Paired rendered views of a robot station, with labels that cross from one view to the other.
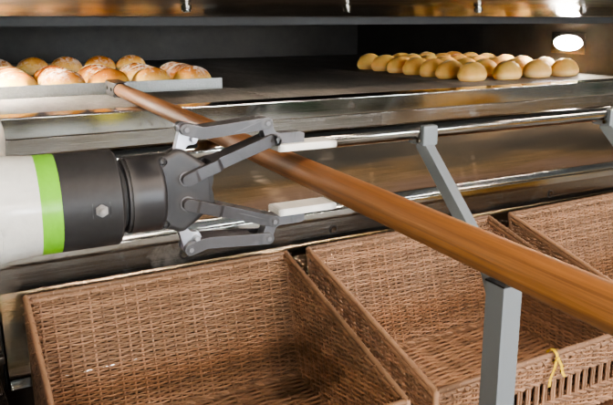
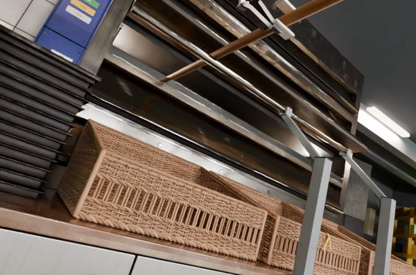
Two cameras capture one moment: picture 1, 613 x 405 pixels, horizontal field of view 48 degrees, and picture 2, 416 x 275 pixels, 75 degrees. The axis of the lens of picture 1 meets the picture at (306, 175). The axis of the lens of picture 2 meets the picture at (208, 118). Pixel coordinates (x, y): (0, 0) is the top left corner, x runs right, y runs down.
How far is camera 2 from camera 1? 70 cm
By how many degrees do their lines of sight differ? 30
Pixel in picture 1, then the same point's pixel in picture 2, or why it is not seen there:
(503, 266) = not seen: outside the picture
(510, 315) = (325, 173)
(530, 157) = (300, 185)
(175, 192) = not seen: outside the picture
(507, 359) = (322, 197)
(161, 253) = (151, 139)
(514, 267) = not seen: outside the picture
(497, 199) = (285, 197)
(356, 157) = (238, 146)
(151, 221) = not seen: outside the picture
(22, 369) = (66, 155)
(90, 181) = not seen: outside the picture
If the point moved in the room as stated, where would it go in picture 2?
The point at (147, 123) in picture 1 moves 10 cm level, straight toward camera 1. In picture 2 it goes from (169, 83) to (174, 77)
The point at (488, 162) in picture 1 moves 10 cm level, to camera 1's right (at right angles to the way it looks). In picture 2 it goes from (285, 178) to (300, 183)
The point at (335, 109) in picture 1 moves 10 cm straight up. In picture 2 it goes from (236, 121) to (241, 104)
